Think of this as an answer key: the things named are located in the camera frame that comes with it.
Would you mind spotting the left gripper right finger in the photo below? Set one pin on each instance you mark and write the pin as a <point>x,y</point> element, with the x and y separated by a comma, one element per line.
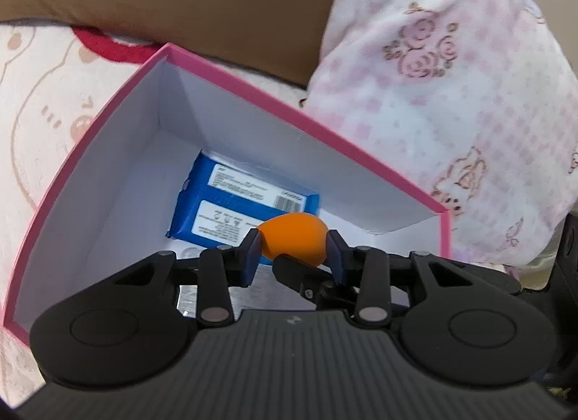
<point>363,275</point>

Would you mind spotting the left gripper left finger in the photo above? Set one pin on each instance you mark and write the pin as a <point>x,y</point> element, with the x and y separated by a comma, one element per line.
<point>222,268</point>

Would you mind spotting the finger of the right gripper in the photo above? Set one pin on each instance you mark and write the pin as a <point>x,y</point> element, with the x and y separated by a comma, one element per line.
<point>315,285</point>
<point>402,279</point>

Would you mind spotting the orange makeup sponge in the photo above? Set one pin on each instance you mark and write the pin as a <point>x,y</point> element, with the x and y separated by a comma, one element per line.
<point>299,235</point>

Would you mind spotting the blue wipes packet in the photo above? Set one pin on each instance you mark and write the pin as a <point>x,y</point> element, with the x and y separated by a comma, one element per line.
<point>219,205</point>

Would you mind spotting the pink cardboard box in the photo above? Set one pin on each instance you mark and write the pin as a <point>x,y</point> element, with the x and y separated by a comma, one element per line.
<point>187,156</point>

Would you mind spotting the pink checkered pillow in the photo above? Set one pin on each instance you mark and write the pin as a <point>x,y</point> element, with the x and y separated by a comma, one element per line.
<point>473,101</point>

